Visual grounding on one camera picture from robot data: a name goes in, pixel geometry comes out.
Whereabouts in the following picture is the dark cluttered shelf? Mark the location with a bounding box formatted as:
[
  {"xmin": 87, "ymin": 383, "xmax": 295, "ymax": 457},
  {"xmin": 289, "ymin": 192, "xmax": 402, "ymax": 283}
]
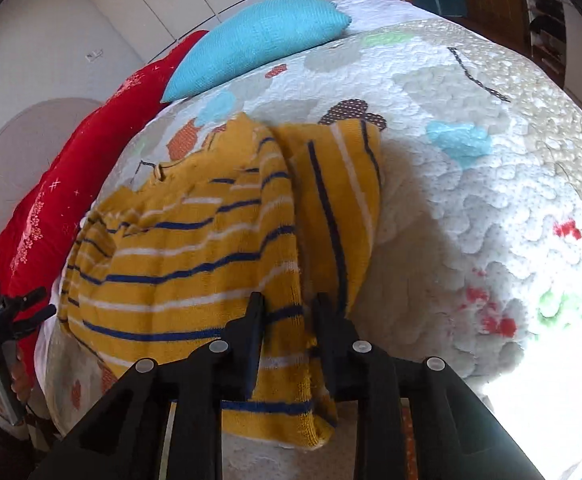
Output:
[{"xmin": 523, "ymin": 0, "xmax": 582, "ymax": 128}]

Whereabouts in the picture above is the person's left hand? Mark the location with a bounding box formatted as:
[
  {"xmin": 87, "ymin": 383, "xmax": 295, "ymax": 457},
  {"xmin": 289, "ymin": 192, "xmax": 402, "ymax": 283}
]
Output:
[{"xmin": 0, "ymin": 347, "xmax": 36, "ymax": 411}]

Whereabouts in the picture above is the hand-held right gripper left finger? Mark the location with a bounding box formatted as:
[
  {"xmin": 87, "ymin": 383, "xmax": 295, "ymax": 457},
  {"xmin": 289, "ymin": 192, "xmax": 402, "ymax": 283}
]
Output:
[{"xmin": 28, "ymin": 291, "xmax": 266, "ymax": 480}]

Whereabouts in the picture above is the yellow striped small shirt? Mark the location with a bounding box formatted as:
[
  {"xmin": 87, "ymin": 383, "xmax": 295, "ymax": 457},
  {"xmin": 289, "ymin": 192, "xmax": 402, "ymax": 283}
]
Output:
[{"xmin": 57, "ymin": 112, "xmax": 388, "ymax": 448}]

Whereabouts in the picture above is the blue knitted pillow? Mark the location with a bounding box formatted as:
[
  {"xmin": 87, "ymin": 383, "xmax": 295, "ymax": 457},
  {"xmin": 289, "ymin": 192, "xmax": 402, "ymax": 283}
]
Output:
[{"xmin": 161, "ymin": 0, "xmax": 352, "ymax": 103}]

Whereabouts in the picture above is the patterned quilted bedspread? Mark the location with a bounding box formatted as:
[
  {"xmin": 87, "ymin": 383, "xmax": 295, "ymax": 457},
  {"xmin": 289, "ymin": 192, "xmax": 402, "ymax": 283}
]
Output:
[{"xmin": 46, "ymin": 0, "xmax": 582, "ymax": 480}]

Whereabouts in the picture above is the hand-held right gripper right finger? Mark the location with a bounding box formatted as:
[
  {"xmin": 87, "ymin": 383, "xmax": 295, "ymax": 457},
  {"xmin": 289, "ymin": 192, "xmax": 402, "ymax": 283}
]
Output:
[{"xmin": 311, "ymin": 294, "xmax": 546, "ymax": 480}]

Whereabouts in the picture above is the red embroidered blanket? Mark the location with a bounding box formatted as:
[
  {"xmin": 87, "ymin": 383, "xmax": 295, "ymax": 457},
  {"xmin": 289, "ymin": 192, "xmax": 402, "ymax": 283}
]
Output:
[{"xmin": 0, "ymin": 30, "xmax": 209, "ymax": 396}]

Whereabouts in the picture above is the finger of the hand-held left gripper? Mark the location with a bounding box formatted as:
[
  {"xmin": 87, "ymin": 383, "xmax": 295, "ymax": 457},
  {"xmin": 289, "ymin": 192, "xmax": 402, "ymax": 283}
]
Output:
[
  {"xmin": 11, "ymin": 287, "xmax": 48, "ymax": 313},
  {"xmin": 13, "ymin": 304, "xmax": 58, "ymax": 338}
]

